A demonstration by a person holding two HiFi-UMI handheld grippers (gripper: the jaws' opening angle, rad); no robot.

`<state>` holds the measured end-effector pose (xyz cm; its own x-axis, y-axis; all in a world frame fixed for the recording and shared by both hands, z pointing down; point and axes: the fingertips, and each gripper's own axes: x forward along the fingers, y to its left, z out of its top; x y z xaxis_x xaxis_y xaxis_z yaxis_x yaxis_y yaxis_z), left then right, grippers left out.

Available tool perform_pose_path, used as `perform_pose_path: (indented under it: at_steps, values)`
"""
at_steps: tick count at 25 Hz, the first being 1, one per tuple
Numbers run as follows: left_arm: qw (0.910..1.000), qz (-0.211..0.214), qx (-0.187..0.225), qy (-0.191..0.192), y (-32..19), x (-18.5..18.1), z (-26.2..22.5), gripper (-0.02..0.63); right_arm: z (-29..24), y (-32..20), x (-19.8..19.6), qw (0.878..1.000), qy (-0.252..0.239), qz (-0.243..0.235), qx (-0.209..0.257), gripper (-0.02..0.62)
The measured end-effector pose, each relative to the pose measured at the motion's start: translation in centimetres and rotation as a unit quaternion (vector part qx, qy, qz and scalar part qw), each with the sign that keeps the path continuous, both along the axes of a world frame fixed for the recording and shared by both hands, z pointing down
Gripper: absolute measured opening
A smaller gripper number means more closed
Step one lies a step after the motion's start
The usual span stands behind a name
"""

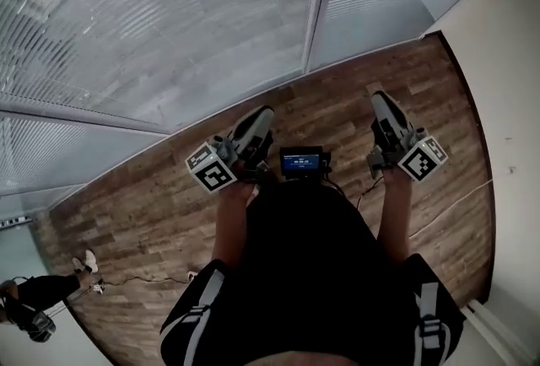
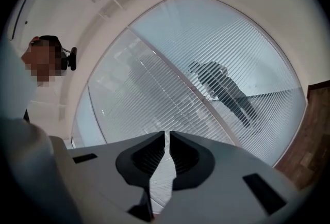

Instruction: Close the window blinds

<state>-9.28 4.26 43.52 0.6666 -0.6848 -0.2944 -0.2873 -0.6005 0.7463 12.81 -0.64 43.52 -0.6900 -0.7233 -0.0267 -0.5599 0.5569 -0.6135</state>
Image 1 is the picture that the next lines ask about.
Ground black chest monitor blue screen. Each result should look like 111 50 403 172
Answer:
278 146 332 180

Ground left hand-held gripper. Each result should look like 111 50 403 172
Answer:
184 105 275 195

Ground wall socket strip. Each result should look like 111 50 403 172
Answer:
0 214 34 227

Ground person's black shirt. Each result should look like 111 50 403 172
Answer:
159 176 467 366

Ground person's left forearm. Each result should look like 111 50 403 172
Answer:
213 180 258 272

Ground black floor cable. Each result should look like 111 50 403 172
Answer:
100 274 191 288

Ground grey harness strap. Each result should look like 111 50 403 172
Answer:
415 282 452 366
181 269 227 366

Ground white wall trunking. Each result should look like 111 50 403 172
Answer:
463 299 540 366

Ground thin gripper cable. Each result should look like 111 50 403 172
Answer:
357 174 386 209

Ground white window blinds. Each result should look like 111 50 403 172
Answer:
0 0 334 133

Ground person's right forearm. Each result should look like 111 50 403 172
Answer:
377 168 414 266

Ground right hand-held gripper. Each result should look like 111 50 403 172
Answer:
366 90 449 184

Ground white floor cable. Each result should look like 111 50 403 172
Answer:
408 178 494 239

